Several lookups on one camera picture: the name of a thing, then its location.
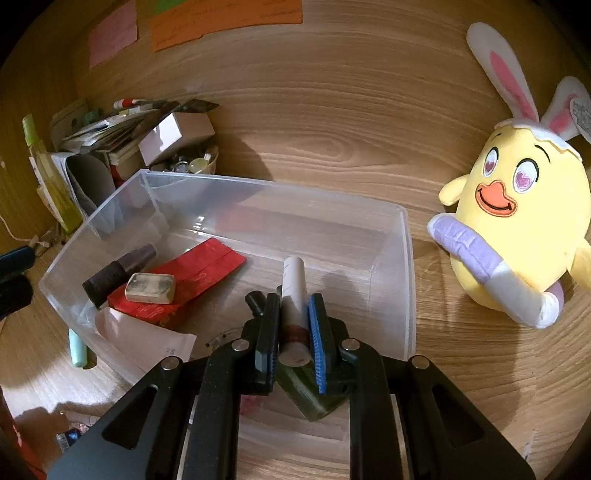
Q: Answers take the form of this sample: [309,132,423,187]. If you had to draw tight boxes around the dark green tube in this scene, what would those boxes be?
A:
[244,289,352,423]

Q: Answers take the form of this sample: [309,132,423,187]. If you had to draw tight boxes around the white cosmetic tube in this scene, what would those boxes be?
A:
[279,256,311,368]

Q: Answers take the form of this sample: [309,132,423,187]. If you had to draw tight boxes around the purple silver lipstick tube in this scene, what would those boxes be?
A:
[82,244,157,309]

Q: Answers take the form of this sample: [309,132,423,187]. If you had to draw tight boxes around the beige eraser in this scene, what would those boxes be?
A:
[124,272,176,305]

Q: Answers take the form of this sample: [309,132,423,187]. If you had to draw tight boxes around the mint green eraser case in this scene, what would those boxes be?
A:
[68,329,88,368]

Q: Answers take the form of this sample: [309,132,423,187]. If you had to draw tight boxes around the yellow-green spray bottle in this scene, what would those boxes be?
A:
[22,114,82,234]

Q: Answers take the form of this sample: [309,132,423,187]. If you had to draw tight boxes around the pink cream tube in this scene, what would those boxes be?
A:
[95,307,197,372]

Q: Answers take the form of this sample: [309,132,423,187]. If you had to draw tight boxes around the red envelope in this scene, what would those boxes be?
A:
[107,238,246,329]

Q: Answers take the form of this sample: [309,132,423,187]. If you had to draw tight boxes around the clear plastic storage bin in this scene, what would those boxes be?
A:
[38,168,417,462]

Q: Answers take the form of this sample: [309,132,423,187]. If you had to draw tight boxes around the white folded paper box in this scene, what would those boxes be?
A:
[50,152,116,221]

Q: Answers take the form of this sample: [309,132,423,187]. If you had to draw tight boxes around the red book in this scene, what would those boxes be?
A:
[109,165,125,188]

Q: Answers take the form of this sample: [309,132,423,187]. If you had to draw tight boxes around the small blue black box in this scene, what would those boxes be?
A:
[55,426,88,453]

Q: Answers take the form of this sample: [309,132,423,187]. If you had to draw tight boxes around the stack of papers and booklets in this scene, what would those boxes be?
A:
[56,98,219,153]

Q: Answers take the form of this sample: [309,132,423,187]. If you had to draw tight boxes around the yellow chick plush toy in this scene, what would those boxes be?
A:
[427,22,590,329]

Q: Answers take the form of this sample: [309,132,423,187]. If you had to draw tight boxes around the red and white marker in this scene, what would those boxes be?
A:
[113,98,150,110]

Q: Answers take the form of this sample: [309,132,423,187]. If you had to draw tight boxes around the small white cardboard box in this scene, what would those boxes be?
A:
[139,112,215,167]

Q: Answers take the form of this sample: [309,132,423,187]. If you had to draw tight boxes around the pink paper note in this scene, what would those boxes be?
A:
[88,1,138,69]

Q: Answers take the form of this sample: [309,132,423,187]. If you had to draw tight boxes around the green paper note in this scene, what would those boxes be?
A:
[154,0,186,14]

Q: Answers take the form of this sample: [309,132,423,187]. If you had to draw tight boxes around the orange paper note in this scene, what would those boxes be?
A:
[150,0,303,52]

